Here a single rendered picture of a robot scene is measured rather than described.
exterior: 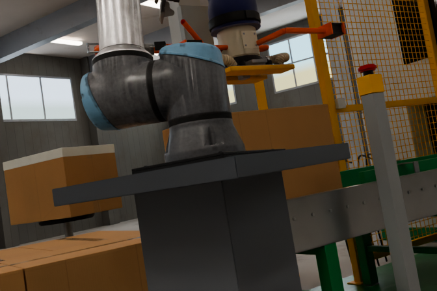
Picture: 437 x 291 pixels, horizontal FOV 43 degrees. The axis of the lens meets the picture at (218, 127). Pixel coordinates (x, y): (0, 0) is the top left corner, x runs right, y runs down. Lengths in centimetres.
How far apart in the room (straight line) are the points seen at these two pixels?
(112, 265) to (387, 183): 101
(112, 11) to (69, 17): 858
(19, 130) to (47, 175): 887
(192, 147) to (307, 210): 94
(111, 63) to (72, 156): 206
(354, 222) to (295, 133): 42
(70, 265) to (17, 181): 192
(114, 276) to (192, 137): 76
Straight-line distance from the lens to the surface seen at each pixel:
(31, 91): 1264
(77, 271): 183
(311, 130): 235
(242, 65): 226
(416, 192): 253
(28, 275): 179
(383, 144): 213
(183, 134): 125
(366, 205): 230
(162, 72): 128
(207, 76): 126
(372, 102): 214
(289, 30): 228
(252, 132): 216
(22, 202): 367
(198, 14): 350
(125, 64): 133
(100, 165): 348
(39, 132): 1256
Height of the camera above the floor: 72
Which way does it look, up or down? 5 degrees up
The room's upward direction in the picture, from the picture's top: 9 degrees counter-clockwise
